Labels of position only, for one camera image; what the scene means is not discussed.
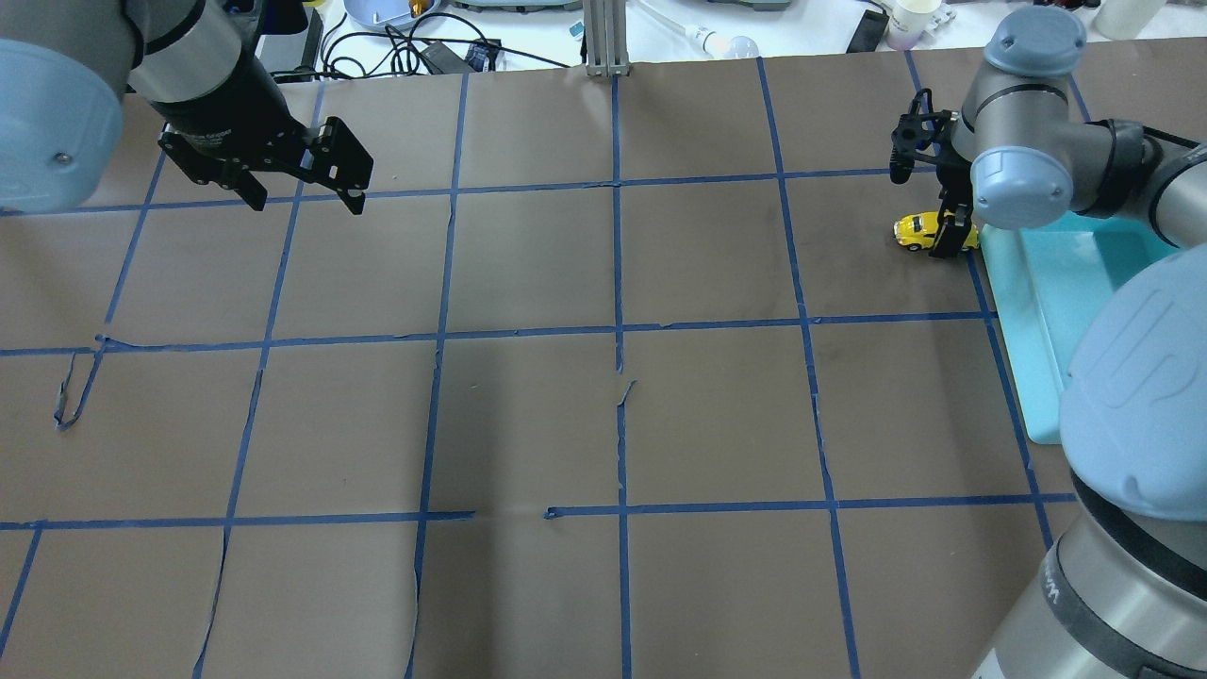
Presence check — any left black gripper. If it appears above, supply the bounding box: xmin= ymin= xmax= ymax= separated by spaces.
xmin=156 ymin=84 xmax=374 ymax=216

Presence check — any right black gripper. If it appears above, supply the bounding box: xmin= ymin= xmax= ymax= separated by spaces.
xmin=888 ymin=89 xmax=980 ymax=259

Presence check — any yellow beetle toy car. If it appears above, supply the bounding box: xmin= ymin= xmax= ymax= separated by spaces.
xmin=891 ymin=211 xmax=980 ymax=258

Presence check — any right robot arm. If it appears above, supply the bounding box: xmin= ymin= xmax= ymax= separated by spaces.
xmin=890 ymin=6 xmax=1205 ymax=678

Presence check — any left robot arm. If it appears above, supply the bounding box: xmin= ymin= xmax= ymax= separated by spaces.
xmin=1 ymin=1 xmax=373 ymax=215

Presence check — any black power adapter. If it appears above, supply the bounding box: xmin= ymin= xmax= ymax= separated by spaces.
xmin=257 ymin=1 xmax=323 ymax=80

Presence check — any light blue plastic bin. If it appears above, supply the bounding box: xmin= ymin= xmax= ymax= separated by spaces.
xmin=979 ymin=212 xmax=1177 ymax=444

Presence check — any white paper cup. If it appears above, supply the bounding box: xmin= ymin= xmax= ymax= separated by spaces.
xmin=884 ymin=0 xmax=943 ymax=51

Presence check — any blue bowl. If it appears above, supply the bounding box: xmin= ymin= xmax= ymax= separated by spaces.
xmin=343 ymin=0 xmax=444 ymax=30

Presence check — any white light bulb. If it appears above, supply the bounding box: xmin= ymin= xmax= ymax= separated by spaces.
xmin=690 ymin=27 xmax=760 ymax=59

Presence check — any aluminium frame post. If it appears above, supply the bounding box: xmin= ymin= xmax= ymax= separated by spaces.
xmin=582 ymin=0 xmax=631 ymax=77

